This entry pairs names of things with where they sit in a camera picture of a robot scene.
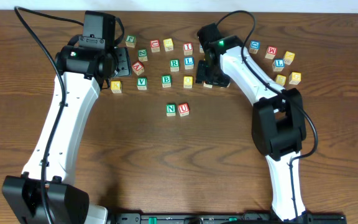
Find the red E block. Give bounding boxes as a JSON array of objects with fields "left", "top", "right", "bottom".
[{"left": 203, "top": 82, "right": 213, "bottom": 88}]

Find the green N block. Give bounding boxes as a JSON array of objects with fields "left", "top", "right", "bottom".
[{"left": 166, "top": 104, "right": 176, "bottom": 116}]

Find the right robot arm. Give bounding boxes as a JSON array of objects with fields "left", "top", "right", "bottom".
[{"left": 196, "top": 23, "right": 306, "bottom": 221}]

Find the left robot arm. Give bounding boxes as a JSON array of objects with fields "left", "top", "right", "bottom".
[{"left": 2, "top": 11, "right": 131, "bottom": 223}]

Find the red A block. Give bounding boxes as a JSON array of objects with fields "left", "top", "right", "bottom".
[{"left": 131, "top": 61, "right": 145, "bottom": 75}]

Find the yellow K block left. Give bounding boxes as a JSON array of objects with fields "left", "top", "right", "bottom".
[{"left": 110, "top": 80, "right": 122, "bottom": 93}]

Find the yellow k block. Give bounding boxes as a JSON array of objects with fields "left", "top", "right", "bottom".
[
  {"left": 283, "top": 51, "right": 295, "bottom": 65},
  {"left": 110, "top": 80, "right": 122, "bottom": 93}
]

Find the green V block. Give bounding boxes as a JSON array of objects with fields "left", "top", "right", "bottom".
[{"left": 137, "top": 77, "right": 147, "bottom": 90}]

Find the green Z block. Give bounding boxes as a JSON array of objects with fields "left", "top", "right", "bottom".
[{"left": 137, "top": 49, "right": 148, "bottom": 62}]

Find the green J block far left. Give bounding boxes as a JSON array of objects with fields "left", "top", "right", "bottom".
[{"left": 125, "top": 35, "right": 137, "bottom": 48}]

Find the yellow O block bottom row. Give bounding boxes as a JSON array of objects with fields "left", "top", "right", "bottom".
[{"left": 183, "top": 76, "right": 193, "bottom": 88}]

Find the blue L block centre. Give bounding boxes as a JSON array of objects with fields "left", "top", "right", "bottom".
[{"left": 184, "top": 57, "right": 195, "bottom": 70}]

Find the blue l block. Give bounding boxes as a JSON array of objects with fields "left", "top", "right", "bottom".
[
  {"left": 184, "top": 57, "right": 195, "bottom": 70},
  {"left": 272, "top": 59, "right": 285, "bottom": 72}
]

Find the red U block top row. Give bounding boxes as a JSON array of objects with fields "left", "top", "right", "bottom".
[{"left": 150, "top": 40, "right": 160, "bottom": 53}]

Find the red I block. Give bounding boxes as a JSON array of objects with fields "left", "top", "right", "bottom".
[{"left": 183, "top": 42, "right": 193, "bottom": 55}]

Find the green R block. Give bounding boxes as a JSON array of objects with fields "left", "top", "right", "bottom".
[{"left": 170, "top": 59, "right": 180, "bottom": 72}]

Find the green B block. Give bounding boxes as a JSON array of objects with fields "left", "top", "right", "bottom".
[{"left": 162, "top": 75, "right": 172, "bottom": 88}]

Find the blue D block right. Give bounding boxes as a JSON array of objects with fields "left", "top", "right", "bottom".
[{"left": 249, "top": 40, "right": 260, "bottom": 54}]

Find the yellow S block top row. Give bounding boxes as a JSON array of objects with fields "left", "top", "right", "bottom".
[{"left": 163, "top": 38, "right": 174, "bottom": 52}]

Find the red M block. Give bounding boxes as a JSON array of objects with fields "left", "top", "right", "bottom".
[{"left": 265, "top": 46, "right": 277, "bottom": 59}]

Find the blue L block right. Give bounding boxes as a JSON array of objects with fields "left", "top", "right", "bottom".
[{"left": 272, "top": 59, "right": 285, "bottom": 72}]

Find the yellow S block bottom right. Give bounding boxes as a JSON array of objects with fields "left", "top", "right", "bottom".
[{"left": 275, "top": 74, "right": 287, "bottom": 86}]

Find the yellow K block far right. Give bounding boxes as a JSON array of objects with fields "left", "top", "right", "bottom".
[{"left": 283, "top": 51, "right": 295, "bottom": 65}]

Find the yellow G block far right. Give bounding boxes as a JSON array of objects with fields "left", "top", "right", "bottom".
[{"left": 288, "top": 72, "right": 301, "bottom": 85}]

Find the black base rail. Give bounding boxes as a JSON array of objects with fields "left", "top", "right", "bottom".
[{"left": 107, "top": 212, "right": 347, "bottom": 224}]

